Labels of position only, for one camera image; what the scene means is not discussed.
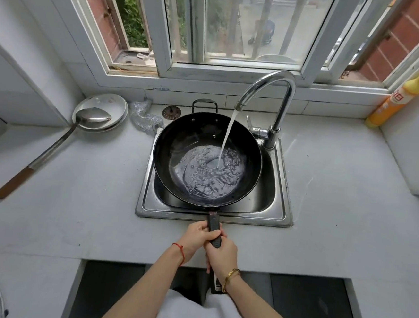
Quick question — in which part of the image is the chrome faucet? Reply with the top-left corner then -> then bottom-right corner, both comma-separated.
231,66 -> 298,152

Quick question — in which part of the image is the white window frame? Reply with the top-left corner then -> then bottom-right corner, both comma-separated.
47,0 -> 419,114

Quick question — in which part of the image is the person's white shirt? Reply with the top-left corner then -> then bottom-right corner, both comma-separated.
151,285 -> 261,318

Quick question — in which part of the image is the water stream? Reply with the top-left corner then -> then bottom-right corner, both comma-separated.
216,108 -> 243,172

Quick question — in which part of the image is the parked scooter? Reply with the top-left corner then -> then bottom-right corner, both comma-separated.
247,18 -> 275,47

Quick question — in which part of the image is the silver steel wool scrubber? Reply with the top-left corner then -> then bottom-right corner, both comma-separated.
126,98 -> 167,136

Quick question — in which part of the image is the gold bracelet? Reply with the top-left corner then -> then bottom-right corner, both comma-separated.
221,267 -> 241,295

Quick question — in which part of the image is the black wok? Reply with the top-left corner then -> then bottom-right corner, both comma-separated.
141,94 -> 270,298

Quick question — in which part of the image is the person's left hand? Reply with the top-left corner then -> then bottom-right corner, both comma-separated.
174,218 -> 223,268

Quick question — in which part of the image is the stainless steel sink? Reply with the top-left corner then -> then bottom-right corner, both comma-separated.
134,123 -> 302,231

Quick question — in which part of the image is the white basin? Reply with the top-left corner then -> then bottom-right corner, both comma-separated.
256,52 -> 296,65

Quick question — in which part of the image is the metal ladle with wooden handle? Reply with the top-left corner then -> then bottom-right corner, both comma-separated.
0,99 -> 113,209

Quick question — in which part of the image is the person's right forearm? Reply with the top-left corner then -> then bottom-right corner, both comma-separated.
218,272 -> 322,318

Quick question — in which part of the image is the person's right hand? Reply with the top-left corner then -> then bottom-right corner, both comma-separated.
201,234 -> 243,279

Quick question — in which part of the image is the red string bracelet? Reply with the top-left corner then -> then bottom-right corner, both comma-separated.
170,242 -> 187,267

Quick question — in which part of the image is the yellow detergent bottle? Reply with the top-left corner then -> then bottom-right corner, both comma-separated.
365,66 -> 419,133

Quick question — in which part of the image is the round sink drain strainer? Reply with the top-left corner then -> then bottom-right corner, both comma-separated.
161,105 -> 182,121

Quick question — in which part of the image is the person's left forearm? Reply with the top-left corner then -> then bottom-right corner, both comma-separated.
95,243 -> 188,318

